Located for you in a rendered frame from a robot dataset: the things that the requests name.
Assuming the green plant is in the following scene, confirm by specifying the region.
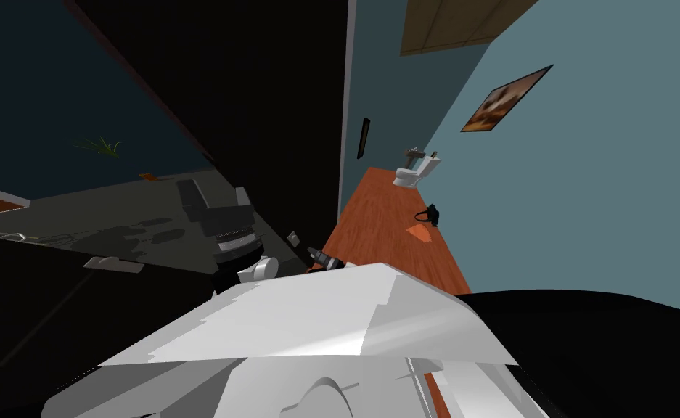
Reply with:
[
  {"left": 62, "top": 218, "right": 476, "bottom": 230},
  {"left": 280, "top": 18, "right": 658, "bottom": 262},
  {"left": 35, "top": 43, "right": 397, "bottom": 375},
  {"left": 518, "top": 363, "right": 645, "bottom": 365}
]
[{"left": 72, "top": 136, "right": 123, "bottom": 160}]

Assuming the orange flat object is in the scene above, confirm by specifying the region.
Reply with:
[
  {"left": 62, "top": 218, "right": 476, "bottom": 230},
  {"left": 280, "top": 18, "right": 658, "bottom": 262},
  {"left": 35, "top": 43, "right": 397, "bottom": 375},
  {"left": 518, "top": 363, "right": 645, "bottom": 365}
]
[{"left": 405, "top": 224, "right": 434, "bottom": 245}]

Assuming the black round object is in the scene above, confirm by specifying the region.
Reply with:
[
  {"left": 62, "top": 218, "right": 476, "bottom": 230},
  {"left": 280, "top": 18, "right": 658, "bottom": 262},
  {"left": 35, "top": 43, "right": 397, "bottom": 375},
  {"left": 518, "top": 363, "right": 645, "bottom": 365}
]
[{"left": 413, "top": 203, "right": 441, "bottom": 228}]

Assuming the grey door handle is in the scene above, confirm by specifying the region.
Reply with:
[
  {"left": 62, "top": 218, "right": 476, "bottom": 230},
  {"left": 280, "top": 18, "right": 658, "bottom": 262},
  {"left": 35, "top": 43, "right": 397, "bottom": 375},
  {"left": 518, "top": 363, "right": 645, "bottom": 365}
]
[{"left": 82, "top": 255, "right": 146, "bottom": 274}]

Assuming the brown picture in black frame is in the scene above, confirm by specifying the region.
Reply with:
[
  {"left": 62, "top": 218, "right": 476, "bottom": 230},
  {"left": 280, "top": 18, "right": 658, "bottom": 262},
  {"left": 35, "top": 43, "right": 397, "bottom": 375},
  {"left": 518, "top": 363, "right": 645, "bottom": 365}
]
[{"left": 460, "top": 64, "right": 555, "bottom": 134}]

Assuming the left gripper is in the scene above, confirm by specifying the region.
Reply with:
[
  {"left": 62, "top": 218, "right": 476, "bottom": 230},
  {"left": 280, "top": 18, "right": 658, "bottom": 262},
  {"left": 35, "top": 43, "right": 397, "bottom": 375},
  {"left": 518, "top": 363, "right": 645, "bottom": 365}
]
[{"left": 176, "top": 178, "right": 258, "bottom": 239}]

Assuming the narrow black wall frame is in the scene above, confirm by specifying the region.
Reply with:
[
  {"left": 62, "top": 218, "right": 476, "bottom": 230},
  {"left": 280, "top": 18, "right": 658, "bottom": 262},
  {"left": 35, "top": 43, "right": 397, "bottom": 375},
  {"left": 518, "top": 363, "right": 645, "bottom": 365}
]
[{"left": 356, "top": 117, "right": 372, "bottom": 160}]

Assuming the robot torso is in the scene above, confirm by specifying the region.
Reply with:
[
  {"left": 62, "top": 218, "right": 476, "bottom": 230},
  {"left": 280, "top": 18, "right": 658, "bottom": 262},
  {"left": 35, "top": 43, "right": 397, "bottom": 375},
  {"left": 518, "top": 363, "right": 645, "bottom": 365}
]
[{"left": 40, "top": 246, "right": 549, "bottom": 418}]

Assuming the white toilet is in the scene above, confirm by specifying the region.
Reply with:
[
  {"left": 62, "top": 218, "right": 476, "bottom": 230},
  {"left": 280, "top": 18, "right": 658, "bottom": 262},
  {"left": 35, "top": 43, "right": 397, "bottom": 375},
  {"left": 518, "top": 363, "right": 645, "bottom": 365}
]
[{"left": 392, "top": 152, "right": 443, "bottom": 190}]

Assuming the black door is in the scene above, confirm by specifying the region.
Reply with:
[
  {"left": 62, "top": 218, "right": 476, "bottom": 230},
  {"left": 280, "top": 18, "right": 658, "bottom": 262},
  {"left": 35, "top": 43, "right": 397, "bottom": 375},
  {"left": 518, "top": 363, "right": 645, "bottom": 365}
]
[{"left": 0, "top": 231, "right": 224, "bottom": 418}]

